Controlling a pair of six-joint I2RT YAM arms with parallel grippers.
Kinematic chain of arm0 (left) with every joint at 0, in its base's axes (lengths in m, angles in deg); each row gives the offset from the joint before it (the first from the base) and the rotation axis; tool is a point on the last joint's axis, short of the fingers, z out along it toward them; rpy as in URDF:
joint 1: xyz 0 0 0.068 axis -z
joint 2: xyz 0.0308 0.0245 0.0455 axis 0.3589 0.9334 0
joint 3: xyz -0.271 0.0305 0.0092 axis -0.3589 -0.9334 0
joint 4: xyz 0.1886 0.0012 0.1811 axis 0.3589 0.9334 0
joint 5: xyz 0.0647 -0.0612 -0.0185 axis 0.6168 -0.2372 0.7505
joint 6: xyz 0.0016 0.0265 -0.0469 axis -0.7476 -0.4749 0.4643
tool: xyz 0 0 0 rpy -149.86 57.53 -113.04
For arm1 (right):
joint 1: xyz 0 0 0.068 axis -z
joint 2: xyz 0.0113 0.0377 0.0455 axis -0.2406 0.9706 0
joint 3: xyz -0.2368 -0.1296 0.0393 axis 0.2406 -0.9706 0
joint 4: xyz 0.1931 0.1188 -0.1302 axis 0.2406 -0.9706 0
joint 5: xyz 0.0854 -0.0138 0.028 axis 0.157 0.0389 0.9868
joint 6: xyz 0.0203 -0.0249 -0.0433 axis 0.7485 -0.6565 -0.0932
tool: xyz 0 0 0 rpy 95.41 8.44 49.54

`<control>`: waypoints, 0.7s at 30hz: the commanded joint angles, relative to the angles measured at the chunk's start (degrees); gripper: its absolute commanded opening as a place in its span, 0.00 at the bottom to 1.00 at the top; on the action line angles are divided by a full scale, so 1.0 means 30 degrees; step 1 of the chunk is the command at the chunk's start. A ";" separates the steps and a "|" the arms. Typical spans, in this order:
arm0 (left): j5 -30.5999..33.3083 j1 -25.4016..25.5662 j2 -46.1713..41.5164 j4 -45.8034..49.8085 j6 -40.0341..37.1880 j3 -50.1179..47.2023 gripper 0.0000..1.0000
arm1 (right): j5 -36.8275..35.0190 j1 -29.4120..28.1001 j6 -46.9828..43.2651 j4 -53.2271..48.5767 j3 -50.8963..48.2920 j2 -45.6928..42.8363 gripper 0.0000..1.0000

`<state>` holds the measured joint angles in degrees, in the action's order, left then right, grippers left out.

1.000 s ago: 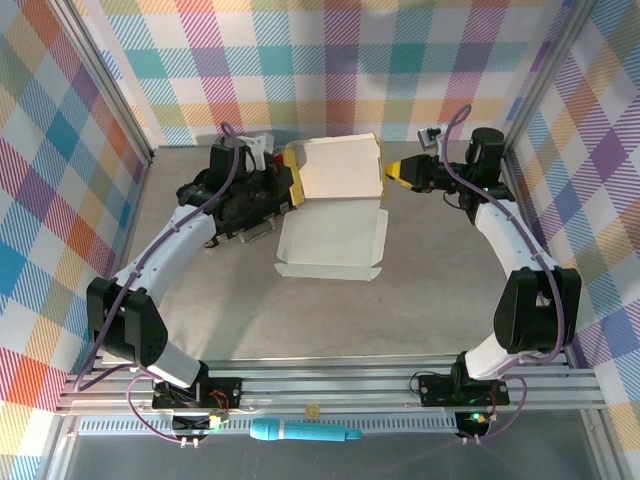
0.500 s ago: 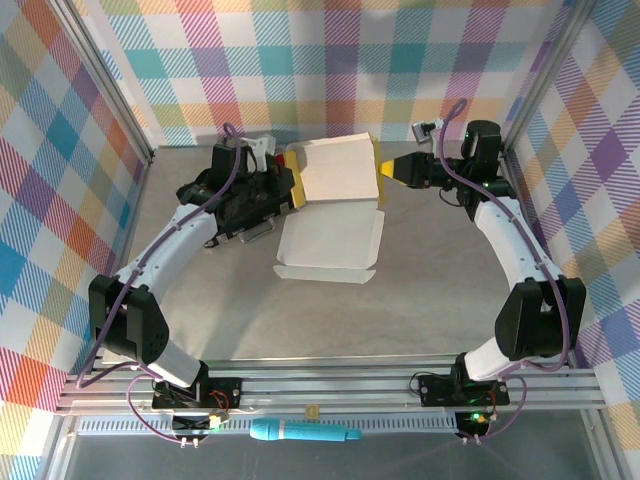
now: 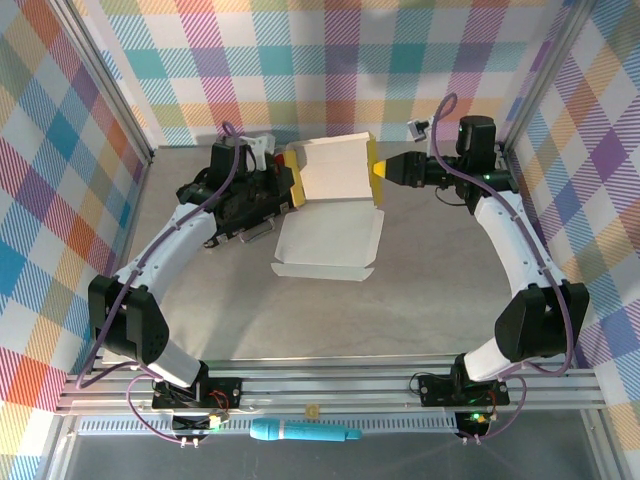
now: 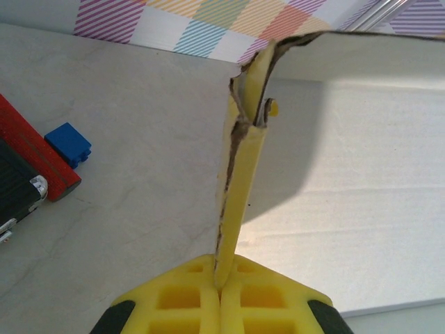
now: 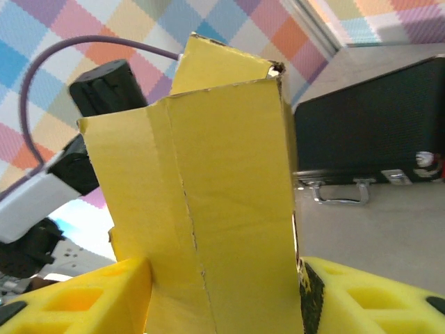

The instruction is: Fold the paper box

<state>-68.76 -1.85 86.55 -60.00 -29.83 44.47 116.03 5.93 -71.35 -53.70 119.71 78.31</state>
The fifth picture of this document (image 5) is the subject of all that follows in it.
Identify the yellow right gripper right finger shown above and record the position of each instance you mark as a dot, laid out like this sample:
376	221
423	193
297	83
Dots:
375	306

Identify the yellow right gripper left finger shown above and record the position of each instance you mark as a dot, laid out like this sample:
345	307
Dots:
69	306

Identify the yellow paper box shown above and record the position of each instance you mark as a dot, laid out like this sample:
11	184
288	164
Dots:
226	174

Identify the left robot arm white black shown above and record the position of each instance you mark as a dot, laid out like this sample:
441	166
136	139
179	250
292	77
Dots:
28	205

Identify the aluminium frame post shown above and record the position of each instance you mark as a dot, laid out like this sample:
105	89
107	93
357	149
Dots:
313	24

